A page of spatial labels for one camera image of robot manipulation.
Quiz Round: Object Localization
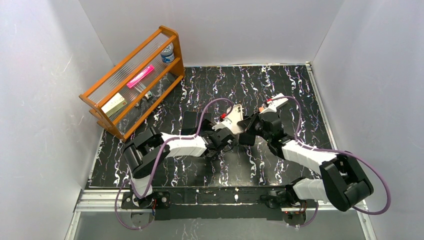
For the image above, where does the black phone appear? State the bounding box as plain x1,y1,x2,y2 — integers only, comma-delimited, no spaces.
180,110,202,136

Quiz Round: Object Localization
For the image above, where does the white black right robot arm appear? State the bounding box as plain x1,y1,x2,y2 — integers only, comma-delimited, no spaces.
237,112,374,212

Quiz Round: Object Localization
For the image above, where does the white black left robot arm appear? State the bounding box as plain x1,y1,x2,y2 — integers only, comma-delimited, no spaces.
121,111,239,208

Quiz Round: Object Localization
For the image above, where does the white red box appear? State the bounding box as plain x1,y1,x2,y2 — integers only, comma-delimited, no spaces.
271,93,288,108

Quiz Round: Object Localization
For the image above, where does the small item on lower shelf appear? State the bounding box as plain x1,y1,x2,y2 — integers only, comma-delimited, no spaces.
144,91,153,100

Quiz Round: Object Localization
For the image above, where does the white blue round jar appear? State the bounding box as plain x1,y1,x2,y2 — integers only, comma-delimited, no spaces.
160,43,175,64

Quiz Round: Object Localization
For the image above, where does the pink flat box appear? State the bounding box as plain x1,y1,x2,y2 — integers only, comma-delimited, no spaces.
126,64,155,89

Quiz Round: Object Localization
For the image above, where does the orange wooden shelf rack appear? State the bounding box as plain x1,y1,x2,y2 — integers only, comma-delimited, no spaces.
79,25,185,141

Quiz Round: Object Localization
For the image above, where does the cream green box on shelf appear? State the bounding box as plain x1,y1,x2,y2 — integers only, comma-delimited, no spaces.
101,93,127,117

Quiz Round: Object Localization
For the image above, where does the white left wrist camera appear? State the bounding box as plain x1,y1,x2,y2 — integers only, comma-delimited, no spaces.
212,113,243,134

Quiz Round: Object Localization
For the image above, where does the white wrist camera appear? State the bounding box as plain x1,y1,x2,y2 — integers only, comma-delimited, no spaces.
212,113,243,134
259,99,282,114

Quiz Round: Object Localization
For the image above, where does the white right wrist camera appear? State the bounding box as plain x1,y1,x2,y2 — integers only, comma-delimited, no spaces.
259,99,282,114

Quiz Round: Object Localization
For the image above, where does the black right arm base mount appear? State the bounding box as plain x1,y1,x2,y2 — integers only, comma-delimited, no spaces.
259,190,292,209

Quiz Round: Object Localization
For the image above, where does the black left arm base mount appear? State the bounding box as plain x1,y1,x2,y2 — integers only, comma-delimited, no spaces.
151,191,171,209

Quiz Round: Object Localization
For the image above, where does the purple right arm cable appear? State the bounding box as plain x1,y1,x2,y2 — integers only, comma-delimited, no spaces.
269,95,392,229

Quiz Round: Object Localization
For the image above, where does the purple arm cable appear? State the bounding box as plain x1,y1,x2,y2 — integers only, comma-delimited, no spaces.
269,95,392,229
114,97,235,231

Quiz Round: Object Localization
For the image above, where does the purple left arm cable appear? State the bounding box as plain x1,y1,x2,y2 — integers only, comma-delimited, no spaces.
114,97,235,231

